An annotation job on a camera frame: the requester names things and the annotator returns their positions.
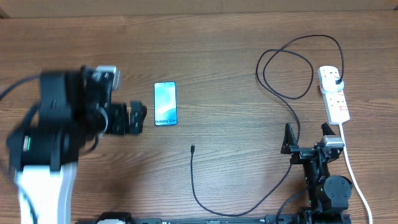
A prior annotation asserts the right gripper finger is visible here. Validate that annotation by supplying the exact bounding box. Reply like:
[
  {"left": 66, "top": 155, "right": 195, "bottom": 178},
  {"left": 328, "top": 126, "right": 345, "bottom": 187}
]
[
  {"left": 321, "top": 123, "right": 335, "bottom": 136},
  {"left": 280, "top": 123, "right": 299, "bottom": 154}
]

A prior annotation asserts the Galaxy smartphone blue screen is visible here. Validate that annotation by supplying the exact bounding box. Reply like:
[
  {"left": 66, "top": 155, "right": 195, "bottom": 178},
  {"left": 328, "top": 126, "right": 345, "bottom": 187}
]
[{"left": 154, "top": 82, "right": 178, "bottom": 126}]

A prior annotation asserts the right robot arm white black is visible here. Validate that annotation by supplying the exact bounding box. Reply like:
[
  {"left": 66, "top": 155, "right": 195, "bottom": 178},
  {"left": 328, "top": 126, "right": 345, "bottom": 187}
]
[{"left": 275, "top": 123, "right": 353, "bottom": 223}]

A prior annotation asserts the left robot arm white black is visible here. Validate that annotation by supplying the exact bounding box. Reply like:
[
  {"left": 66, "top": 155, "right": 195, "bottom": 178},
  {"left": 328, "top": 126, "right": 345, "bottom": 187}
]
[{"left": 6, "top": 70, "right": 147, "bottom": 223}]

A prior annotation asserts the white charger plug adapter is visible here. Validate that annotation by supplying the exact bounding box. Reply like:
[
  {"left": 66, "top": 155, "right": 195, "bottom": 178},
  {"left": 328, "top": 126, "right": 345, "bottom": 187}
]
[{"left": 320, "top": 76, "right": 345, "bottom": 94}]

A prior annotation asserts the white power strip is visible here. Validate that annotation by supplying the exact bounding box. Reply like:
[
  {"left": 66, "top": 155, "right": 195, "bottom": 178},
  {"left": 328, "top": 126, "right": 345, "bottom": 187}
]
[{"left": 317, "top": 65, "right": 350, "bottom": 125}]

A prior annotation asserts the white power strip cord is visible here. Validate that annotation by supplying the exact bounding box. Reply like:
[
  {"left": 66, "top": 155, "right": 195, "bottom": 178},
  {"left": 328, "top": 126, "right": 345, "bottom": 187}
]
[{"left": 338, "top": 123, "right": 374, "bottom": 224}]

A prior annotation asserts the black charger cable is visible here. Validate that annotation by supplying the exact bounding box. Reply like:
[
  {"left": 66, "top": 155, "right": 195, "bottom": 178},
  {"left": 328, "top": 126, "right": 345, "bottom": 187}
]
[{"left": 190, "top": 34, "right": 345, "bottom": 217}]

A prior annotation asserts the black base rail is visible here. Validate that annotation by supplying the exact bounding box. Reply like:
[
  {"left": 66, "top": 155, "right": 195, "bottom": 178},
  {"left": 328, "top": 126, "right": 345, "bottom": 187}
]
[{"left": 75, "top": 212, "right": 351, "bottom": 224}]

